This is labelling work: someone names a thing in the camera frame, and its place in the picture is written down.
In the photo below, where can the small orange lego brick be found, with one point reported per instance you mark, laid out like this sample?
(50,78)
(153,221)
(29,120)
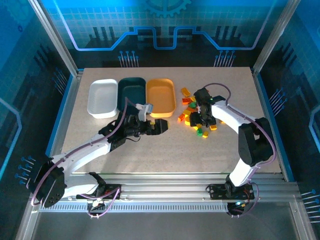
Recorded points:
(221,122)

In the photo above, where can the orange six-stud lego brick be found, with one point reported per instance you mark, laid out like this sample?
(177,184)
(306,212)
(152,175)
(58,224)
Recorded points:
(191,109)

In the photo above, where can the green lego brick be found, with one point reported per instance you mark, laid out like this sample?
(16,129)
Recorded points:
(200,132)
(193,105)

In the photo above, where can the large yellow lego brick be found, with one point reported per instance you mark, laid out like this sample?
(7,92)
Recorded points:
(185,91)

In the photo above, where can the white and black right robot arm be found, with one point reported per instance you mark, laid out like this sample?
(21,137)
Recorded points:
(230,113)

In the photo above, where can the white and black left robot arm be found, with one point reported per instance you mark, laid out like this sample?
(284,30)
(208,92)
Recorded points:
(80,155)

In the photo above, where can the yellow two-stud lego brick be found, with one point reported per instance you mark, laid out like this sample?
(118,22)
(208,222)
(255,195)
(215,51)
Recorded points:
(213,128)

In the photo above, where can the red-orange lego brick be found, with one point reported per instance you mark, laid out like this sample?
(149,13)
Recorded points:
(186,100)

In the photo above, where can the yellow plastic container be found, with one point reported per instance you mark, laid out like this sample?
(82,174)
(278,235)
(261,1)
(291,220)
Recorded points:
(160,96)

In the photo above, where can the dark green plastic container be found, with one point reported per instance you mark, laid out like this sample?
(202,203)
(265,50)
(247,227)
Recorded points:
(132,92)

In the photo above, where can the white plastic container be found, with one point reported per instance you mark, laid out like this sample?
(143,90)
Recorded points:
(102,97)

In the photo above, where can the blue table edge strip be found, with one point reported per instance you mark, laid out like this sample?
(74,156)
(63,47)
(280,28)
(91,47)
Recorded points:
(60,115)
(267,105)

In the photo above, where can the aluminium mounting rail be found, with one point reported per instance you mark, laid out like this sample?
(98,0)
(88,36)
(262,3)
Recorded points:
(162,187)

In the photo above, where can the aluminium table side rail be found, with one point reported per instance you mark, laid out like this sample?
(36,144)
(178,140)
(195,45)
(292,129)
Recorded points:
(67,115)

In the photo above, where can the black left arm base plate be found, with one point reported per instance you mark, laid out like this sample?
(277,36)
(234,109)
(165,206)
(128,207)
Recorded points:
(112,191)

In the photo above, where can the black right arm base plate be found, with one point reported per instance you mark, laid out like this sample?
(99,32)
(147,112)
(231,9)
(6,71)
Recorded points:
(217,192)

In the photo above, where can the aluminium frame post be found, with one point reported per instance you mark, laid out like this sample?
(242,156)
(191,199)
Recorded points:
(58,37)
(273,37)

